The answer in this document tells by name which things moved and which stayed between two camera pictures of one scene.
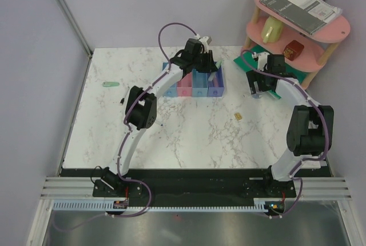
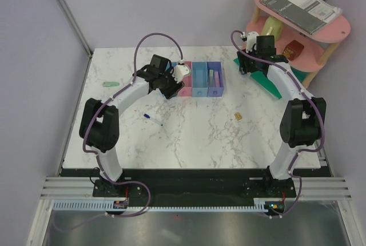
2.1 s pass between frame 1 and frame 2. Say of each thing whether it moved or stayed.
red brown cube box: stayed
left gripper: moved
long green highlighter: moved
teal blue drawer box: stayed
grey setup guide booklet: stayed
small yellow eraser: stayed
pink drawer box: stayed
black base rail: stayed
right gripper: moved
